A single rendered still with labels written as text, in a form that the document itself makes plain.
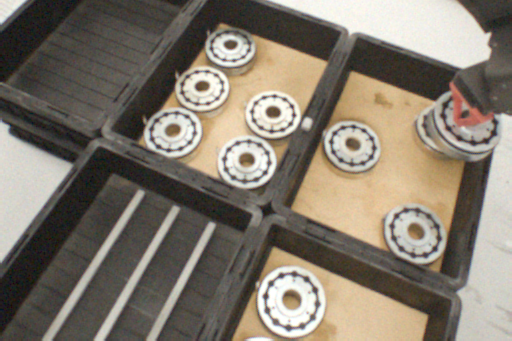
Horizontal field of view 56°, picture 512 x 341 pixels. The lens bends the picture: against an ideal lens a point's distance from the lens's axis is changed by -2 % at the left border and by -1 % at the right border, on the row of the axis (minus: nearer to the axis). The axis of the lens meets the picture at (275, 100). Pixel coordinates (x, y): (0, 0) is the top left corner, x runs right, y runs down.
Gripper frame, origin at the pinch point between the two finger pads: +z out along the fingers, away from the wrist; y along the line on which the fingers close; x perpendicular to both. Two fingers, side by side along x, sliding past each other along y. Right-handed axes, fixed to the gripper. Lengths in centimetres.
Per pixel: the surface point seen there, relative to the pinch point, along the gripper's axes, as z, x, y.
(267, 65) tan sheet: 24.0, 33.9, -14.5
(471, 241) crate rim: 11.6, -14.1, -4.6
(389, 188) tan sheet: 22.3, 0.4, -6.3
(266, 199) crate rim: 12.7, 4.3, -29.2
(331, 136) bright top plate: 19.9, 12.7, -11.9
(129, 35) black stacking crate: 25, 53, -38
